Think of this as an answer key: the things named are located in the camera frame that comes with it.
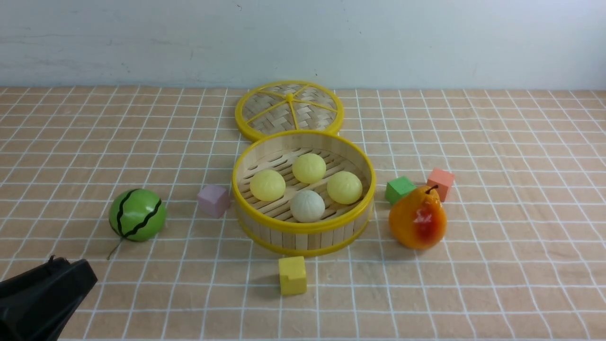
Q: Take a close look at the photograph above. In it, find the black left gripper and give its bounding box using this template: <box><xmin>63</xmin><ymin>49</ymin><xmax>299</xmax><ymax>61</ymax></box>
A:
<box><xmin>0</xmin><ymin>255</ymin><xmax>98</xmax><ymax>341</ymax></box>

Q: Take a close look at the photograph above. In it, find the yellow bun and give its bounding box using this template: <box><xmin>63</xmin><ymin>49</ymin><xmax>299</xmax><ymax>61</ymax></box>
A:
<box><xmin>327</xmin><ymin>171</ymin><xmax>362</xmax><ymax>205</ymax></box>
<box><xmin>250</xmin><ymin>169</ymin><xmax>286</xmax><ymax>202</ymax></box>
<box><xmin>292</xmin><ymin>153</ymin><xmax>327</xmax><ymax>184</ymax></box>

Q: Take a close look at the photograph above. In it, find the white bun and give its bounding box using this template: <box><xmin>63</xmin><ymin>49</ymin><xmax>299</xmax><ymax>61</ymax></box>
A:
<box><xmin>290</xmin><ymin>190</ymin><xmax>325</xmax><ymax>223</ymax></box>

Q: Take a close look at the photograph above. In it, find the bamboo steamer tray yellow rim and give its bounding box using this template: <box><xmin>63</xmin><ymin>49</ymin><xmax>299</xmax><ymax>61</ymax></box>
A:
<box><xmin>232</xmin><ymin>130</ymin><xmax>377</xmax><ymax>257</ymax></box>

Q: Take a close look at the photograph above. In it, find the bamboo steamer lid yellow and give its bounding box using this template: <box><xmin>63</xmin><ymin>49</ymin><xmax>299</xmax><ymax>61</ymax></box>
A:
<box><xmin>234</xmin><ymin>81</ymin><xmax>345</xmax><ymax>142</ymax></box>

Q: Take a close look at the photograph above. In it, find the green toy watermelon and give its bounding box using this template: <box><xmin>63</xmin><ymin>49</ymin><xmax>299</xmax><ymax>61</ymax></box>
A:
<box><xmin>108</xmin><ymin>188</ymin><xmax>167</xmax><ymax>242</ymax></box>

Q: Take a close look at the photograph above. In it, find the lilac cube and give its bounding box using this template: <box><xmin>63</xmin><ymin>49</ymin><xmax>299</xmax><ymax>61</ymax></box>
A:
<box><xmin>197</xmin><ymin>184</ymin><xmax>230</xmax><ymax>218</ymax></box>

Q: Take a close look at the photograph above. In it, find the yellow cube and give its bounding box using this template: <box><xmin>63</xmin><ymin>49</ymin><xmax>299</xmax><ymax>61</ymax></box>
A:
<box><xmin>278</xmin><ymin>255</ymin><xmax>307</xmax><ymax>296</ymax></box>

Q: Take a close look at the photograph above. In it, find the green cube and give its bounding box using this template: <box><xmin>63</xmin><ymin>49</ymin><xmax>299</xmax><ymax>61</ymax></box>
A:
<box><xmin>385</xmin><ymin>176</ymin><xmax>417</xmax><ymax>206</ymax></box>

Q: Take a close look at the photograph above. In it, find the orange toy pear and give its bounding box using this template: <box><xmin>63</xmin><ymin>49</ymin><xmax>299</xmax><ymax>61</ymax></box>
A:
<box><xmin>388</xmin><ymin>184</ymin><xmax>447</xmax><ymax>250</ymax></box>

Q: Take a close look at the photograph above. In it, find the salmon pink cube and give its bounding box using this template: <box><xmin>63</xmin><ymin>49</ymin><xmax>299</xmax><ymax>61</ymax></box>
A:
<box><xmin>426</xmin><ymin>168</ymin><xmax>455</xmax><ymax>202</ymax></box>

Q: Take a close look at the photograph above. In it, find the checked beige tablecloth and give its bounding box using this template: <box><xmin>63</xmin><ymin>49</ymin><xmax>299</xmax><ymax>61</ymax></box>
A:
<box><xmin>0</xmin><ymin>86</ymin><xmax>606</xmax><ymax>341</ymax></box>

